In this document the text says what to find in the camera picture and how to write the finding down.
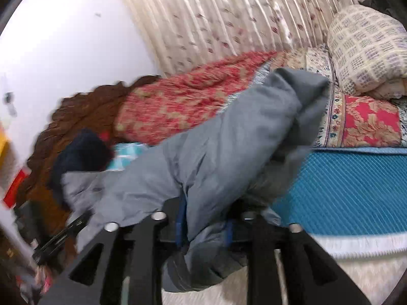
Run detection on blue quilted mat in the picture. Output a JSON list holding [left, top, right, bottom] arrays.
[[272, 148, 407, 259]]

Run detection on beige floral curtain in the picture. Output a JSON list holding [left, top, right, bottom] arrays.
[[110, 0, 374, 78]]

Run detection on red box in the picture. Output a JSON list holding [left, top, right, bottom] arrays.
[[3, 168, 31, 208]]

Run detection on red floral pillow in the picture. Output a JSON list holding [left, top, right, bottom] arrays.
[[114, 50, 277, 147]]

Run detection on dark puffer jacket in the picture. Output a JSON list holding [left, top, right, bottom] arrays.
[[48, 130, 114, 210]]

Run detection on yellow box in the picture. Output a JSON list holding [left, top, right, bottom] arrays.
[[0, 125, 10, 162]]

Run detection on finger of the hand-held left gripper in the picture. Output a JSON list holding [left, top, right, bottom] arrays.
[[32, 214, 91, 264]]

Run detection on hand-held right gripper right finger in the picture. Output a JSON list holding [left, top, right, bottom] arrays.
[[223, 211, 372, 305]]

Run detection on floral patchwork quilt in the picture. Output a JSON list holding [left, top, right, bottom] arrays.
[[270, 46, 407, 148]]

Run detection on cream checked folded quilt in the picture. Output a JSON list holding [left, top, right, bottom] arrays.
[[327, 5, 407, 97]]

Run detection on teal circle pattern pillow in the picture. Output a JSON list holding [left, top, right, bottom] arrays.
[[106, 142, 148, 170]]

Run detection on grey puffer jacket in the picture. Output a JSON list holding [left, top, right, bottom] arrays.
[[60, 67, 331, 293]]

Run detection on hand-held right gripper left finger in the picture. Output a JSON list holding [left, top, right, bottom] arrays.
[[38, 197, 188, 305]]

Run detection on carved wooden headboard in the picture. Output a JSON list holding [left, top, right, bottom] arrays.
[[16, 74, 161, 261]]

